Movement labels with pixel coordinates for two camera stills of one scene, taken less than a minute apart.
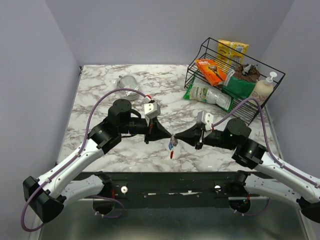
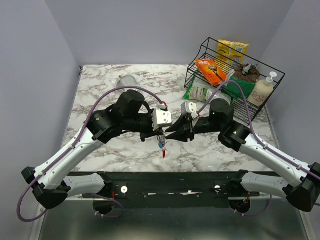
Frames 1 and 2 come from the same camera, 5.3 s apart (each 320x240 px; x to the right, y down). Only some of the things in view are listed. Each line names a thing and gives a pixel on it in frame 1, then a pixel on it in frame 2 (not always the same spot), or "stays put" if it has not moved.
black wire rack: [239, 82] stays put
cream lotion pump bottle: [262, 89] stays put
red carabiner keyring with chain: [172, 152] to [164, 141]
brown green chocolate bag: [240, 82] stays put
